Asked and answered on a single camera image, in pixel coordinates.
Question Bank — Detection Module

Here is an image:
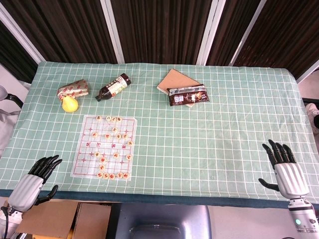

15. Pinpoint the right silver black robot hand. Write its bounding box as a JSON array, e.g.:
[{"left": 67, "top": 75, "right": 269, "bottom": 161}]
[{"left": 258, "top": 139, "right": 310, "bottom": 200}]

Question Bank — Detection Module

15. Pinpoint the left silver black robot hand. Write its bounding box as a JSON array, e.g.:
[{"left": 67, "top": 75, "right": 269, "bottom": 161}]
[{"left": 7, "top": 154, "right": 63, "bottom": 213}]

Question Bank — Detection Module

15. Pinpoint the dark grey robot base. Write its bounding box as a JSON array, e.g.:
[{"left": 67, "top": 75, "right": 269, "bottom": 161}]
[{"left": 106, "top": 203, "right": 210, "bottom": 239}]

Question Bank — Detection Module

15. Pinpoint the chinese chess board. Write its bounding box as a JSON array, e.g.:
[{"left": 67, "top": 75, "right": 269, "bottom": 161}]
[{"left": 71, "top": 115, "right": 139, "bottom": 180}]

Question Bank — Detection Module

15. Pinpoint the brown cardboard box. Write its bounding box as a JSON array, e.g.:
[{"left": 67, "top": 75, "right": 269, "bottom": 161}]
[
  {"left": 71, "top": 202, "right": 112, "bottom": 239},
  {"left": 16, "top": 200, "right": 81, "bottom": 239}
]

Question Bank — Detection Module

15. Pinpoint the white shoe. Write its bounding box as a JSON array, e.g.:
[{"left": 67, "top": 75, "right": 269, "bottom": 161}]
[{"left": 306, "top": 103, "right": 319, "bottom": 125}]

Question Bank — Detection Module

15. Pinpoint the yellow pear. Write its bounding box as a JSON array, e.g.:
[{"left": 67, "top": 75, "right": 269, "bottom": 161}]
[{"left": 61, "top": 96, "right": 79, "bottom": 113}]

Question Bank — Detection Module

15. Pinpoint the green checked tablecloth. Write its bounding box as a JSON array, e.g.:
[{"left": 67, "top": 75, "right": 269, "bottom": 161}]
[{"left": 0, "top": 61, "right": 319, "bottom": 203}]

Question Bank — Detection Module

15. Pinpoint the gold red wrapped snack pack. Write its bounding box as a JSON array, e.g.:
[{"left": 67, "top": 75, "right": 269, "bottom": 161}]
[{"left": 57, "top": 79, "right": 89, "bottom": 100}]

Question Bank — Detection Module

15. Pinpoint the dark slatted screen panel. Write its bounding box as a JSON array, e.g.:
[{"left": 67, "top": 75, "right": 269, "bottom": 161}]
[
  {"left": 206, "top": 0, "right": 258, "bottom": 66},
  {"left": 0, "top": 0, "right": 118, "bottom": 65},
  {"left": 235, "top": 0, "right": 319, "bottom": 78},
  {"left": 0, "top": 21, "right": 38, "bottom": 83},
  {"left": 110, "top": 0, "right": 214, "bottom": 66}
]

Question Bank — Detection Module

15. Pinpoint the dark brown snack bag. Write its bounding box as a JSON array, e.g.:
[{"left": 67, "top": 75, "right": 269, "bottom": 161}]
[{"left": 166, "top": 84, "right": 210, "bottom": 107}]

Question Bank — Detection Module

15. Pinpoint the dark teal table cover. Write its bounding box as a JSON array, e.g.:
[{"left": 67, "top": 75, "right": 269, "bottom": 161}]
[{"left": 0, "top": 188, "right": 319, "bottom": 209}]

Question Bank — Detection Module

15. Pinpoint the dark brown drink bottle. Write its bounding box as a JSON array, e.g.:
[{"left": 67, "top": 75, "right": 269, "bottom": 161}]
[{"left": 95, "top": 73, "right": 132, "bottom": 102}]

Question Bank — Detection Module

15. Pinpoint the brown cover notebook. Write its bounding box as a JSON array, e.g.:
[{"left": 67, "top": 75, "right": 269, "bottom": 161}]
[{"left": 157, "top": 68, "right": 204, "bottom": 108}]

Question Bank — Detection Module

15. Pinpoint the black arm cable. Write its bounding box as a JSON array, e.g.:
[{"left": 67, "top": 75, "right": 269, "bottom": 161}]
[{"left": 0, "top": 205, "right": 13, "bottom": 239}]

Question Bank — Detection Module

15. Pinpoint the white screen frame post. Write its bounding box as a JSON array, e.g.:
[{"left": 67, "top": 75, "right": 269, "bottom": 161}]
[
  {"left": 228, "top": 0, "right": 268, "bottom": 66},
  {"left": 198, "top": 0, "right": 227, "bottom": 66},
  {"left": 0, "top": 3, "right": 47, "bottom": 64},
  {"left": 296, "top": 63, "right": 319, "bottom": 84},
  {"left": 100, "top": 0, "right": 126, "bottom": 65}
]

